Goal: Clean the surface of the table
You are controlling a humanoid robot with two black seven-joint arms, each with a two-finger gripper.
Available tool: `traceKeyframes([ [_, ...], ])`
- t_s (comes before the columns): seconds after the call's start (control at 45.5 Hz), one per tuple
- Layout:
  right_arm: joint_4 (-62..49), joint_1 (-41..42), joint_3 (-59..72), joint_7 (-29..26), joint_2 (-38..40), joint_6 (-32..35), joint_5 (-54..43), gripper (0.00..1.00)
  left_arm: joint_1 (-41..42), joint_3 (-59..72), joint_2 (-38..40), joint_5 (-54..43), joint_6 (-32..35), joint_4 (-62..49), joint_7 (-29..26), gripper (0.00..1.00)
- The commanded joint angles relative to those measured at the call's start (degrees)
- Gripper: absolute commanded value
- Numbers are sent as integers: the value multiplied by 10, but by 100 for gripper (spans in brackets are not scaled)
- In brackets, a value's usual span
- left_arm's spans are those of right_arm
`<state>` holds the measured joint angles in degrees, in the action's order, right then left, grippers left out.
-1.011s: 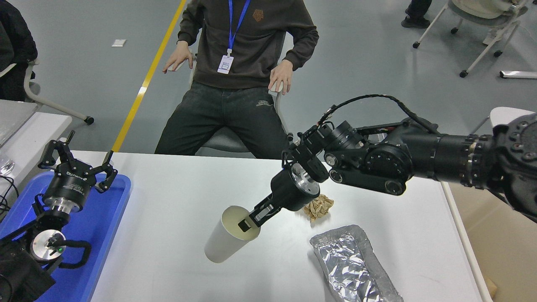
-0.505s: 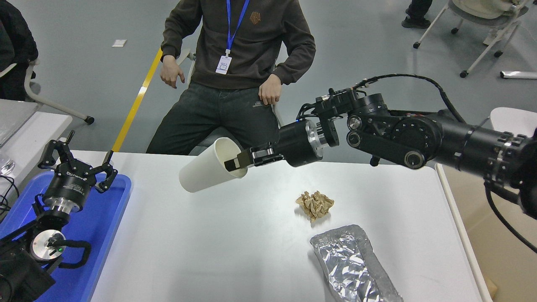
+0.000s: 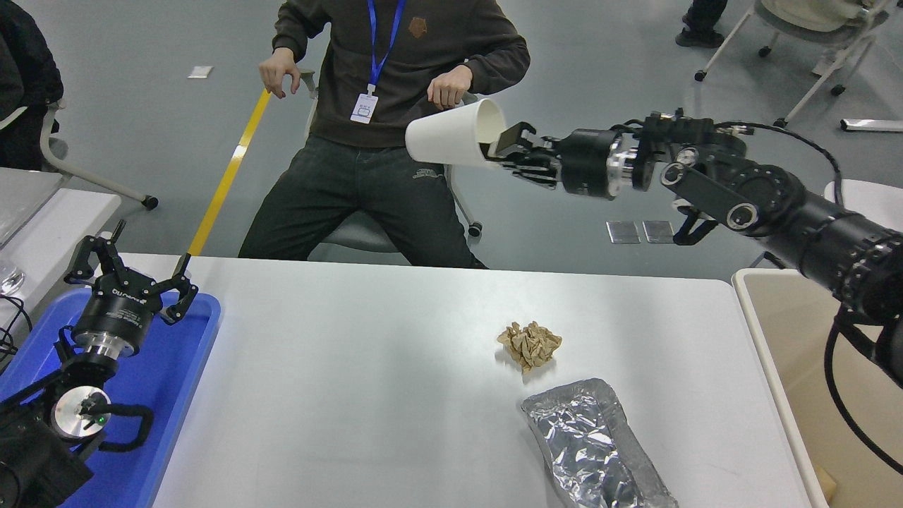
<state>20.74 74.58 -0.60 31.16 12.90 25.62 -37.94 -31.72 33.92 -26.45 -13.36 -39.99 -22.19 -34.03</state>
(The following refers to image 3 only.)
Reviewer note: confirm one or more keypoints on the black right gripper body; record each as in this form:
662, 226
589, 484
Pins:
585, 164

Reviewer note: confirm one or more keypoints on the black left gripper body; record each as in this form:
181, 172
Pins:
116, 310

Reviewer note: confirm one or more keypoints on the white paper cup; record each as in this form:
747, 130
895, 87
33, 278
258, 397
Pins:
444, 137

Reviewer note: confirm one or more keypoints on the silver foil tray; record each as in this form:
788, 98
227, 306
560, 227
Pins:
592, 444

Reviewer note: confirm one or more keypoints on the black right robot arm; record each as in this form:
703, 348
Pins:
776, 197

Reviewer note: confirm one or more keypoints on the person's left hand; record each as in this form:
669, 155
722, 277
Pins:
450, 88

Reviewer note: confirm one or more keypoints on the person's right hand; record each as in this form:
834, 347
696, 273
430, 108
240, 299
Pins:
279, 67

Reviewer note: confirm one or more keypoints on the white side table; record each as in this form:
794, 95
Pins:
63, 226

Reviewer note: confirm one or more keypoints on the white-framed wheeled chair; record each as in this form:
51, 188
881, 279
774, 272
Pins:
779, 125
149, 203

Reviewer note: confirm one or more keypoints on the silver floor outlet plate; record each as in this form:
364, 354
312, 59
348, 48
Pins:
657, 231
623, 232

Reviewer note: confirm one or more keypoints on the grey flat panel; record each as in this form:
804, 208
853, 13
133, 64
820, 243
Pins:
21, 197

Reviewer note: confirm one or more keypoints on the clear glass object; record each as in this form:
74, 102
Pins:
10, 282

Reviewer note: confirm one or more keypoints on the blue plastic tray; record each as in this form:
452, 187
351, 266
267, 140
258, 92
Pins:
169, 395

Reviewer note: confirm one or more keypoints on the person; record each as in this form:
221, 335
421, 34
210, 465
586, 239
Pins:
698, 37
28, 63
367, 183

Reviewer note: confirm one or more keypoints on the crumpled tan paper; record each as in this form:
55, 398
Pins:
529, 346

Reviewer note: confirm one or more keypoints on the grey office chair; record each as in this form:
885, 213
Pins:
360, 233

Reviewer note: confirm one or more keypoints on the large pale bin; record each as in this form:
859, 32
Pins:
797, 339

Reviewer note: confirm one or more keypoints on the silver metal bar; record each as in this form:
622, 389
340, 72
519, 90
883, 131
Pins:
871, 125

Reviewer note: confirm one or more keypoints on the small tan paper piece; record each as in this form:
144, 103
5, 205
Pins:
825, 481

